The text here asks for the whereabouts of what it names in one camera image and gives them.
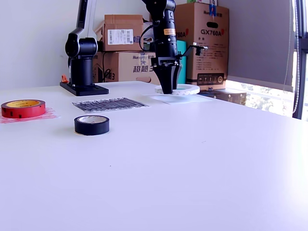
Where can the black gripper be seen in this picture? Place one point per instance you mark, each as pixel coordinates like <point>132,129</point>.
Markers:
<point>168,62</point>

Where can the white tape roll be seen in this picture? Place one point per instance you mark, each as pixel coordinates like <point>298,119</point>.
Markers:
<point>190,91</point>

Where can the black tape roll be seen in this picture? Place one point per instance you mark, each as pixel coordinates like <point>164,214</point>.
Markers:
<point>91,128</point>

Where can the red tape roll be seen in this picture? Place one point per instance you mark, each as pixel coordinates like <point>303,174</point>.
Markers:
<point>24,111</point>

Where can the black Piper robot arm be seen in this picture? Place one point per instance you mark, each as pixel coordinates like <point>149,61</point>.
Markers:
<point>81,48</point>

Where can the blue tape strip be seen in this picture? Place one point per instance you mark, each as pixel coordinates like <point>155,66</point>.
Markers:
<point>212,9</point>

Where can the teal and black carton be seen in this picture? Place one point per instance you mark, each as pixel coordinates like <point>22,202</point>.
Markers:
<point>184,77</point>

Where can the plain white paper sheet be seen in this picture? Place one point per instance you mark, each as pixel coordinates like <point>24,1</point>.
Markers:
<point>192,99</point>

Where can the tall GX760A cardboard box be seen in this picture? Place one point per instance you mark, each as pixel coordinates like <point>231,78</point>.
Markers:
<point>204,72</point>

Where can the wide cardboard box blue print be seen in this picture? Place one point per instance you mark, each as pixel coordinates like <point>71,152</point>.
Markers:
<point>125,69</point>

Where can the white plastic bag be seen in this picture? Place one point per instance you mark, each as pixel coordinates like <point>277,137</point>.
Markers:
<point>148,29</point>

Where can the small cardboard box shipping label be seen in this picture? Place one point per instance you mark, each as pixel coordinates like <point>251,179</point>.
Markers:
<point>120,21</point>

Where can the green carton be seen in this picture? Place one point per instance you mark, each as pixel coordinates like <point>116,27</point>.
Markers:
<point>191,1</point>

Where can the black scribbled paper sheet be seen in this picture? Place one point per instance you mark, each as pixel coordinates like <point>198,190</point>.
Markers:
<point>96,106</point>

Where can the grey roller blind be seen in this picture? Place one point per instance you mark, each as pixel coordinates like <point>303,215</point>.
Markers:
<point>260,41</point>

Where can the orange clamp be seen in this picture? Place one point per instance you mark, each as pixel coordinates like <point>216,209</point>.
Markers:
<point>64,79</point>

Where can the red scribbled paper sheet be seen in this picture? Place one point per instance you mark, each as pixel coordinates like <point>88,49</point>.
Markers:
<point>51,114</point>

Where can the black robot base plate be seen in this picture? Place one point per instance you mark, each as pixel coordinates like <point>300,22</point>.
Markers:
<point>84,90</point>

